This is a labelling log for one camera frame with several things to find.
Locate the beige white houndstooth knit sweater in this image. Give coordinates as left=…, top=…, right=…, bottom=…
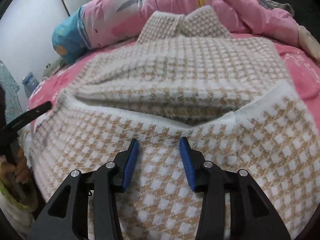
left=32, top=7, right=319, bottom=239

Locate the person's left hand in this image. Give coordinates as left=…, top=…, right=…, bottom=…
left=1, top=148, right=30, bottom=187

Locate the teal patterned floor mat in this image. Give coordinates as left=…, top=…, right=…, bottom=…
left=0, top=61, right=23, bottom=123

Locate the blue capped water bottle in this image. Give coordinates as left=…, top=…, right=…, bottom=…
left=22, top=72, right=40, bottom=94

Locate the pink cartoon print quilt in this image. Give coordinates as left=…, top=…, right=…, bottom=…
left=51, top=0, right=301, bottom=65

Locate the pink floral fleece bed blanket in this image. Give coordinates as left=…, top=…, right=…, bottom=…
left=28, top=38, right=319, bottom=127

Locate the pale pink fuzzy garment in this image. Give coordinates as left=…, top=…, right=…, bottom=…
left=298, top=25, right=320, bottom=66

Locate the grey floral garment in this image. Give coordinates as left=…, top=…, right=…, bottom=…
left=258, top=0, right=295, bottom=17

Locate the black headboard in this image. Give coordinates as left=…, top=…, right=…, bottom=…
left=272, top=0, right=319, bottom=28

